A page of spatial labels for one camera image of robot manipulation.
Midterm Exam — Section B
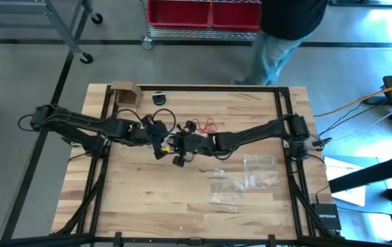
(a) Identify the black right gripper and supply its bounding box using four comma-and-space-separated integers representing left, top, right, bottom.
171, 120, 215, 168

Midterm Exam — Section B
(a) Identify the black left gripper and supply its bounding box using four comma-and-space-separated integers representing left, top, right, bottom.
137, 115, 176, 161

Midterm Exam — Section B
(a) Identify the small open cardboard box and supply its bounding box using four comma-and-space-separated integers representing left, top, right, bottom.
109, 80, 144, 109

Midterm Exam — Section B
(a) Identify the crumpled clear zip bag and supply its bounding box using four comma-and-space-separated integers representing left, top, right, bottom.
206, 167, 247, 214

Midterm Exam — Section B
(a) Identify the flat clear zip bag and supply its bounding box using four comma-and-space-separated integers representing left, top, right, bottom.
243, 154, 281, 191

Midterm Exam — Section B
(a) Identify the grey caster wheel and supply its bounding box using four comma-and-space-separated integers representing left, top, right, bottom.
140, 36, 154, 51

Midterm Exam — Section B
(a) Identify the red plastic bin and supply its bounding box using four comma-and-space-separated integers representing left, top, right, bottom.
210, 0, 262, 32
147, 0, 213, 30

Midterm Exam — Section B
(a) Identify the person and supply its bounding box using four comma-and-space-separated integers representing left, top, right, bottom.
232, 0, 330, 86

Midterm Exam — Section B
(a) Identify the white sheet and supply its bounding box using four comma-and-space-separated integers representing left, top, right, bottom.
323, 155, 368, 208

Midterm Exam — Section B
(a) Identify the black power adapter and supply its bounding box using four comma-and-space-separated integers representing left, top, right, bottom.
363, 95, 389, 106

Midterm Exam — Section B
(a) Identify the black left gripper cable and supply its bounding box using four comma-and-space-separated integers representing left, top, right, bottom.
152, 108, 177, 135

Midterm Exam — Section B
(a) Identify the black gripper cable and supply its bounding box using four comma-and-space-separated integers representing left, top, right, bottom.
181, 150, 196, 163
152, 108, 177, 135

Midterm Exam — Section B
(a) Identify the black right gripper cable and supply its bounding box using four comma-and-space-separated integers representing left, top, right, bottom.
181, 150, 196, 163

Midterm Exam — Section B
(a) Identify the chrome wire shelf cart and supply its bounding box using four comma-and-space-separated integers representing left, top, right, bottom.
138, 0, 264, 51

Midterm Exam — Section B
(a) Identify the grey metal cart frame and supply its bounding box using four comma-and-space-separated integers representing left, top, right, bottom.
0, 0, 103, 65

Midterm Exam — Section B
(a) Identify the black Netgear network switch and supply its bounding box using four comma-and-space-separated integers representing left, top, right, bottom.
311, 202, 343, 233

